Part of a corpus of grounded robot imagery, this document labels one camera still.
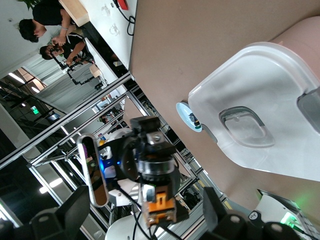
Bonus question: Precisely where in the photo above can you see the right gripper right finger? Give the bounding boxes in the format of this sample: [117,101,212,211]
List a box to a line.
[202,186,264,240]

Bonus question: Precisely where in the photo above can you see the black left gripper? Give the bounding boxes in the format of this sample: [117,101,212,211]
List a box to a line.
[106,116,190,224]

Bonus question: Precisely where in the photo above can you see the person in striped black shirt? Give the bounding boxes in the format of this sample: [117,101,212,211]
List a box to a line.
[39,32,95,66]

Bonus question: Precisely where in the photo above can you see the white lunch box grey latches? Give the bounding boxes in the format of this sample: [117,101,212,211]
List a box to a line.
[187,14,320,182]

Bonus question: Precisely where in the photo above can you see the light wooden box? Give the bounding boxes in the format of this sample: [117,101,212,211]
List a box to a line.
[58,0,90,28]

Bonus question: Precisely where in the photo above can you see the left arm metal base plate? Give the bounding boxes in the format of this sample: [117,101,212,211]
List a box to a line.
[257,188,320,240]

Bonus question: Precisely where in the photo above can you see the person in plain black shirt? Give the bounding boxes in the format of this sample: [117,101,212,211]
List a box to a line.
[18,0,77,43]

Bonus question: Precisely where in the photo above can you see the black side table cable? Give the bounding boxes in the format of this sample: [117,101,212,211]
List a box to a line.
[112,0,137,37]

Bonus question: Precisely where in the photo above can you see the green plant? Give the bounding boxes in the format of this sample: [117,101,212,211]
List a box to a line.
[16,0,42,10]

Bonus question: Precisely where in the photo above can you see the small cardboard box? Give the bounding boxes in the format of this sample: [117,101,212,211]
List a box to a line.
[89,64,103,79]

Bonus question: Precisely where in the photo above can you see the red flat object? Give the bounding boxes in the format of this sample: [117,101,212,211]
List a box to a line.
[116,0,130,11]

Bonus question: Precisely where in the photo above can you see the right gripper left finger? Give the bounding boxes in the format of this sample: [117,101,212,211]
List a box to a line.
[14,185,91,240]

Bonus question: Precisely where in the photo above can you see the black handheld gripper rig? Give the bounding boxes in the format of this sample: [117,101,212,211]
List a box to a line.
[49,46,105,91]

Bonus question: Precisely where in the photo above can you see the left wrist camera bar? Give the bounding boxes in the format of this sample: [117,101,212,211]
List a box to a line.
[76,133,110,208]

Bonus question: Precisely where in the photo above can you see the light blue round plate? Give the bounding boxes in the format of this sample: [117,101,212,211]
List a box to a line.
[175,101,203,133]

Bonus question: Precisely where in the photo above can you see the aluminium extrusion cell frame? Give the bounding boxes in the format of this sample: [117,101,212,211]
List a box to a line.
[0,72,208,240]

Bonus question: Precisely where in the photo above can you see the white side table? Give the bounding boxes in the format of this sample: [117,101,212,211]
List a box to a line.
[77,0,138,83]

